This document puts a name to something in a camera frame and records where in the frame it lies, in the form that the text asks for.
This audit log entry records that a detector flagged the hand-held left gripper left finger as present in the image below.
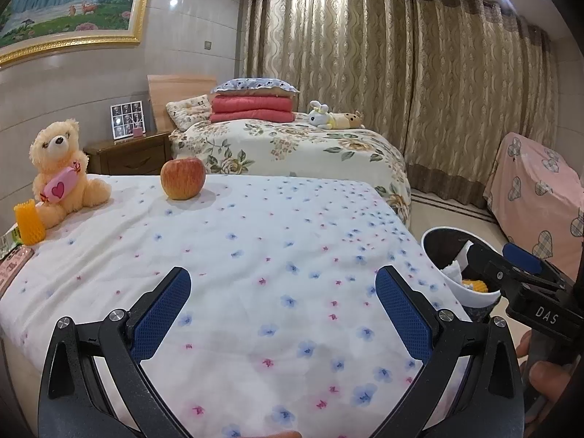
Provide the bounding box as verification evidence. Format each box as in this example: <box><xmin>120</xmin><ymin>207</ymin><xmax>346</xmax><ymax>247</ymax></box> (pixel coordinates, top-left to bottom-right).
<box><xmin>37</xmin><ymin>266</ymin><xmax>201</xmax><ymax>438</ymax></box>

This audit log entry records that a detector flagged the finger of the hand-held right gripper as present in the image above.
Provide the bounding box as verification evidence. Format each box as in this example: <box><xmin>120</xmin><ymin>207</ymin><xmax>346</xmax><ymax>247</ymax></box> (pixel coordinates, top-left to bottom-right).
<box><xmin>502</xmin><ymin>242</ymin><xmax>576</xmax><ymax>286</ymax></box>
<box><xmin>465</xmin><ymin>237</ymin><xmax>564</xmax><ymax>297</ymax></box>

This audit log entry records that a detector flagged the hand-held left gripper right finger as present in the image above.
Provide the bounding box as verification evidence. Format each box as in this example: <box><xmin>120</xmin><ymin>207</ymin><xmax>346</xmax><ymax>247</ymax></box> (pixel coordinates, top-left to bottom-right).
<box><xmin>372</xmin><ymin>265</ymin><xmax>525</xmax><ymax>438</ymax></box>

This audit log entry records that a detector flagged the white foam sheet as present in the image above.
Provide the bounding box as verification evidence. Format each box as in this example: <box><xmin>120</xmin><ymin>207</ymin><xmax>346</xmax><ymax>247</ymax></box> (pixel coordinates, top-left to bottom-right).
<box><xmin>439</xmin><ymin>239</ymin><xmax>475</xmax><ymax>284</ymax></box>

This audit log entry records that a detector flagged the white trash bin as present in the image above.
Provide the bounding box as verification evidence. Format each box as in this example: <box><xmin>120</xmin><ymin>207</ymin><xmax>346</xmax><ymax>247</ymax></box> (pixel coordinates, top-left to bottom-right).
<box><xmin>420</xmin><ymin>227</ymin><xmax>505</xmax><ymax>321</ymax></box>

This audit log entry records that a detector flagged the person's right hand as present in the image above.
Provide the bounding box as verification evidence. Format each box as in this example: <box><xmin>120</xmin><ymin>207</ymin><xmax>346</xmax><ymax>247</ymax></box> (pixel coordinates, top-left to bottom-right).
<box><xmin>515</xmin><ymin>331</ymin><xmax>576</xmax><ymax>420</ymax></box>

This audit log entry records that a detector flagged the pink cloth covered furniture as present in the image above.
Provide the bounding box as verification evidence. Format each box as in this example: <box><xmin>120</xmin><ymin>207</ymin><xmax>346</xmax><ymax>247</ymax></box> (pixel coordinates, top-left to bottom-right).
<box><xmin>483</xmin><ymin>131</ymin><xmax>584</xmax><ymax>279</ymax></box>

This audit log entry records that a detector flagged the flower print bedsheet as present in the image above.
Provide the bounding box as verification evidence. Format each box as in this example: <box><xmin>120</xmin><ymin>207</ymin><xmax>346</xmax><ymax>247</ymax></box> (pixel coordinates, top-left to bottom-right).
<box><xmin>0</xmin><ymin>173</ymin><xmax>475</xmax><ymax>438</ymax></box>

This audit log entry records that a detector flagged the red apple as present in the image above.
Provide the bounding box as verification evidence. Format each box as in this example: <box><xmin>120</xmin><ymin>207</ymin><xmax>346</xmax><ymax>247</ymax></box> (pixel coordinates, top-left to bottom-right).
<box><xmin>161</xmin><ymin>157</ymin><xmax>207</xmax><ymax>200</ymax></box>

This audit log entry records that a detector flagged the pink flat box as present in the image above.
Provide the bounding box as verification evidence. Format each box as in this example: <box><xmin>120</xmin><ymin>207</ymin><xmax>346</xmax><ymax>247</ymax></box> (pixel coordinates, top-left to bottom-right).
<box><xmin>0</xmin><ymin>246</ymin><xmax>35</xmax><ymax>297</ymax></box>

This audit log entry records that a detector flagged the dark wooden nightstand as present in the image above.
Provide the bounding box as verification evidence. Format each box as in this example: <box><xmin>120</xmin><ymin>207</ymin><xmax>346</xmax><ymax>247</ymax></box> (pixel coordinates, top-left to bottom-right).
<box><xmin>83</xmin><ymin>130</ymin><xmax>174</xmax><ymax>176</ymax></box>

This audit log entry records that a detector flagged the green snack packet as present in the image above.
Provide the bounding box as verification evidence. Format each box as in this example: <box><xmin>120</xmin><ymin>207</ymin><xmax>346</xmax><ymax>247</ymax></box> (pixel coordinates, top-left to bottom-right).
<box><xmin>0</xmin><ymin>226</ymin><xmax>23</xmax><ymax>258</ymax></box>

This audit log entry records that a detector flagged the beige teddy bear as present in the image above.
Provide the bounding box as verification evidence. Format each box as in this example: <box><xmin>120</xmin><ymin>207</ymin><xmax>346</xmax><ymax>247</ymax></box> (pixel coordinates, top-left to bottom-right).
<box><xmin>30</xmin><ymin>119</ymin><xmax>111</xmax><ymax>230</ymax></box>

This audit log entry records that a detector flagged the yellow plush toy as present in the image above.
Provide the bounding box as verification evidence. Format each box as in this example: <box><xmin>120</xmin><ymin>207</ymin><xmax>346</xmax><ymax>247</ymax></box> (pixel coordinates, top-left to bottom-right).
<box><xmin>328</xmin><ymin>109</ymin><xmax>366</xmax><ymax>129</ymax></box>

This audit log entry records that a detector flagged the floral bedspread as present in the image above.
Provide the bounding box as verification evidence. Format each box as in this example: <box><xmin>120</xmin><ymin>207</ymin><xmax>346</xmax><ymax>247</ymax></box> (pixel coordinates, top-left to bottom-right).
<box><xmin>169</xmin><ymin>112</ymin><xmax>412</xmax><ymax>229</ymax></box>

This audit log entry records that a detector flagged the cream patterned pillow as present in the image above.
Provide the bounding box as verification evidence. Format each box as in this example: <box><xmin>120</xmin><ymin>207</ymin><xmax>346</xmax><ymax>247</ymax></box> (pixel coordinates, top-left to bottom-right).
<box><xmin>165</xmin><ymin>94</ymin><xmax>214</xmax><ymax>132</ymax></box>

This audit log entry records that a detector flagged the white bunny plush toy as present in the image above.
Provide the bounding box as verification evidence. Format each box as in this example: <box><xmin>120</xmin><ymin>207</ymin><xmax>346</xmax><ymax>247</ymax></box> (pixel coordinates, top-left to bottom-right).
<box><xmin>307</xmin><ymin>100</ymin><xmax>338</xmax><ymax>128</ymax></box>

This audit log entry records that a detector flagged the wooden headboard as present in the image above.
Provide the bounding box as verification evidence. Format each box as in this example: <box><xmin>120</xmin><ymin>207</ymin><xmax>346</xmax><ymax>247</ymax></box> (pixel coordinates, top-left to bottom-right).
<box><xmin>147</xmin><ymin>74</ymin><xmax>217</xmax><ymax>133</ymax></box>

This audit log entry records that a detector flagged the folded red blanket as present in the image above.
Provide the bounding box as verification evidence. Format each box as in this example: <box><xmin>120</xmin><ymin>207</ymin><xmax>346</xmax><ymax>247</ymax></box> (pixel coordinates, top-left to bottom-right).
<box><xmin>210</xmin><ymin>93</ymin><xmax>295</xmax><ymax>124</ymax></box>

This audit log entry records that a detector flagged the beige patterned curtain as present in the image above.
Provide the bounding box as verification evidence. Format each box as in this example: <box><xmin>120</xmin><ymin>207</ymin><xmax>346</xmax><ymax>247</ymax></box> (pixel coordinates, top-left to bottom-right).
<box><xmin>239</xmin><ymin>0</ymin><xmax>560</xmax><ymax>208</ymax></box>

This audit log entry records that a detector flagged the frilled blue dotted pillow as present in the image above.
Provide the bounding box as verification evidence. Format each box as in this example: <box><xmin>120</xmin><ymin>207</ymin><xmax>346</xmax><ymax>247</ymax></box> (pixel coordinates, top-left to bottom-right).
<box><xmin>211</xmin><ymin>77</ymin><xmax>300</xmax><ymax>96</ymax></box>

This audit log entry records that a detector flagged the photo collage frame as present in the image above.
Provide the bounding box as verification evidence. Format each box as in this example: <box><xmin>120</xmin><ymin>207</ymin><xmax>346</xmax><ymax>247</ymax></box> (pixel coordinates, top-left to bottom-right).
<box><xmin>110</xmin><ymin>101</ymin><xmax>147</xmax><ymax>140</ymax></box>

